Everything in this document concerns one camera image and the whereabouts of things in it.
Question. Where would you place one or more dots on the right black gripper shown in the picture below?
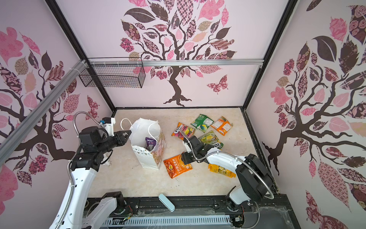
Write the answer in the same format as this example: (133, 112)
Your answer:
(196, 144)

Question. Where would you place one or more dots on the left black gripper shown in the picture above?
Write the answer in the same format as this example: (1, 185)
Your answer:
(122, 139)

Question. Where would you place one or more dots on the yellow-green Fox's candy bag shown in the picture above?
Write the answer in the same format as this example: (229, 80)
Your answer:
(210, 138)

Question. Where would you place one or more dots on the yellow snack packet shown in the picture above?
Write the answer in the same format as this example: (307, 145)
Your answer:
(221, 170)

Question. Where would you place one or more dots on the orange snack packet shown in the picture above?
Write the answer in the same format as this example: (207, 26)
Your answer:
(175, 166)

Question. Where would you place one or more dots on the white patterned paper bag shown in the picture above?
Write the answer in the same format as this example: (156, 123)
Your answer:
(141, 129)

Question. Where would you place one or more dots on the purple Fox's berries candy bag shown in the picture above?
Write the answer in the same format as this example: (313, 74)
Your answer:
(150, 143)

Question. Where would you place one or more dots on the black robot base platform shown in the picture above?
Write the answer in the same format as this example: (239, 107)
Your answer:
(267, 214)

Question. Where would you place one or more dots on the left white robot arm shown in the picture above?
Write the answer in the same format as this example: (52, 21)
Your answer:
(82, 170)

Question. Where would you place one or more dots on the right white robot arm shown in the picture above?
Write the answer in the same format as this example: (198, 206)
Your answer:
(255, 179)

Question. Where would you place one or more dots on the Fox's fruits oval candy bag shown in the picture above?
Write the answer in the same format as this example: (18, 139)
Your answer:
(183, 130)

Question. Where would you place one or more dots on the green Fox's candy bag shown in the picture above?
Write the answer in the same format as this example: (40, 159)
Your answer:
(202, 123)

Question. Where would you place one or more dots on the orange Fox's fruits candy bag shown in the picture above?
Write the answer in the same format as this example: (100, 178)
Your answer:
(222, 126)

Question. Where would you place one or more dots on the light blue oblong object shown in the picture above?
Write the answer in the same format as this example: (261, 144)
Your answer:
(166, 202)

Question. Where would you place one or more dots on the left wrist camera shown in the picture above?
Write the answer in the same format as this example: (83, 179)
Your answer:
(108, 124)

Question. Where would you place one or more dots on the black wire basket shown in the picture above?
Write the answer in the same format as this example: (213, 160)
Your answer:
(127, 72)

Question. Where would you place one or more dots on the white slotted cable duct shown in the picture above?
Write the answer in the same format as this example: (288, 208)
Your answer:
(167, 221)

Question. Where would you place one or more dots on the aluminium rail back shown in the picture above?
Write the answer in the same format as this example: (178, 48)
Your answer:
(182, 62)

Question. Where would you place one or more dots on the aluminium rail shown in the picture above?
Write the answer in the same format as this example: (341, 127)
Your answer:
(26, 126)
(182, 62)

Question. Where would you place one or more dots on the aluminium rail left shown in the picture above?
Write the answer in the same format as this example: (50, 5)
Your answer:
(26, 126)

